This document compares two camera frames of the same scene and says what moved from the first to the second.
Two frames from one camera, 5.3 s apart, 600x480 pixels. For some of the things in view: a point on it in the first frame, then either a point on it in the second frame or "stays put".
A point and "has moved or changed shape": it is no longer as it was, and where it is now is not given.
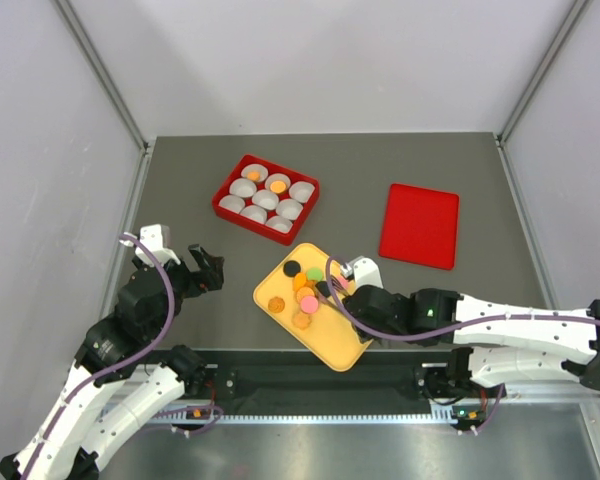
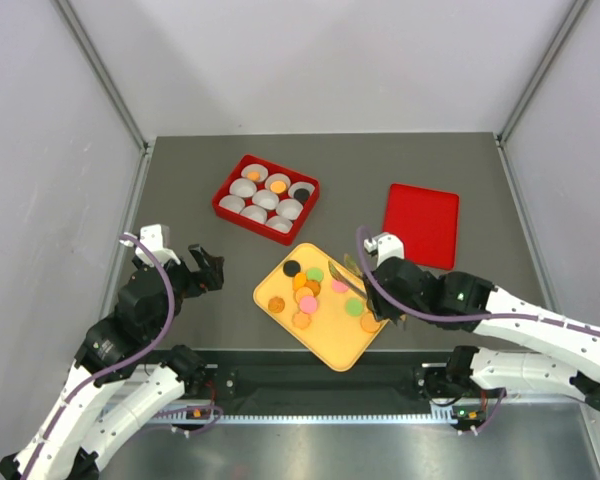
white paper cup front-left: x=232 y=202 stays put
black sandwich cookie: x=323 y=288 -> x=302 y=195
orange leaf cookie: x=301 y=320 stays put
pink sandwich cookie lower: x=309 y=304 stays put
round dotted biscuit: x=278 y=187 stays put
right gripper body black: x=365 y=337 -> x=384 y=300
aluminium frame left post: x=143 y=135 stays put
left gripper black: x=210 y=277 stays put
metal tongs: x=338 y=286 has moved or changed shape
